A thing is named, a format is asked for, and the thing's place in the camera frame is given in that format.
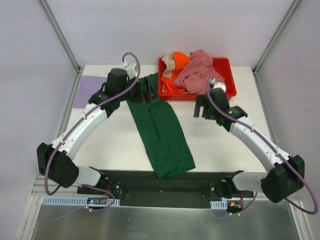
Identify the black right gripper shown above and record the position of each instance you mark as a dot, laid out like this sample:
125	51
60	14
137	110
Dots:
206	109

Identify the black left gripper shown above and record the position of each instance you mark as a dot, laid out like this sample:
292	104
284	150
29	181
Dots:
144	89

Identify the green t shirt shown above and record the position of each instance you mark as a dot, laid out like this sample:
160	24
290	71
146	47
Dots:
163	138

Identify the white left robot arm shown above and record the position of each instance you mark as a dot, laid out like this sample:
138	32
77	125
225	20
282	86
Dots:
55	160

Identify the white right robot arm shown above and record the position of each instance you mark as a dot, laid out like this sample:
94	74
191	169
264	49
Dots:
284	173

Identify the pink t shirt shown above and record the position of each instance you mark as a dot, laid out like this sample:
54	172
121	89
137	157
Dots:
195	75

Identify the beige t shirt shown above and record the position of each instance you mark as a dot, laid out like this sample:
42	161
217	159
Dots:
170	65

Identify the red plastic bin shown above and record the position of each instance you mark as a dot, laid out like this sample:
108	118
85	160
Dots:
220	64

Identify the orange t shirt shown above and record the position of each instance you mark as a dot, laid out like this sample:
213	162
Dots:
181	60

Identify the folded lavender t shirt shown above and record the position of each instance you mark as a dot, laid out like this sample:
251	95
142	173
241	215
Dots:
87	87

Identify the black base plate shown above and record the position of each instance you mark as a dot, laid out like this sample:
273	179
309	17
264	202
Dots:
190	190

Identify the right white cable duct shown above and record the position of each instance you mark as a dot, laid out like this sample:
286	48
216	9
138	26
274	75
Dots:
219	205

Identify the white cable duct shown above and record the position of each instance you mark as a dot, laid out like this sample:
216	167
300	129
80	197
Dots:
219	205
79	201

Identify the left aluminium frame post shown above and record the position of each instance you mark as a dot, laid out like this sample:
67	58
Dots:
59	34

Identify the aluminium frame post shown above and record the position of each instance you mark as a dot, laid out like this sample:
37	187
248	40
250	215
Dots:
59	34
279	30

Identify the right aluminium frame post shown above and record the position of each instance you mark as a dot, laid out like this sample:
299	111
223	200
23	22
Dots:
279	30

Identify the left white cable duct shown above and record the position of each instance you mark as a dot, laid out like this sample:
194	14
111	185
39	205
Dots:
79	201

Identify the front aluminium rail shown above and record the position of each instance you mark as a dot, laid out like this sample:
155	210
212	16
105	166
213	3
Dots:
39	189

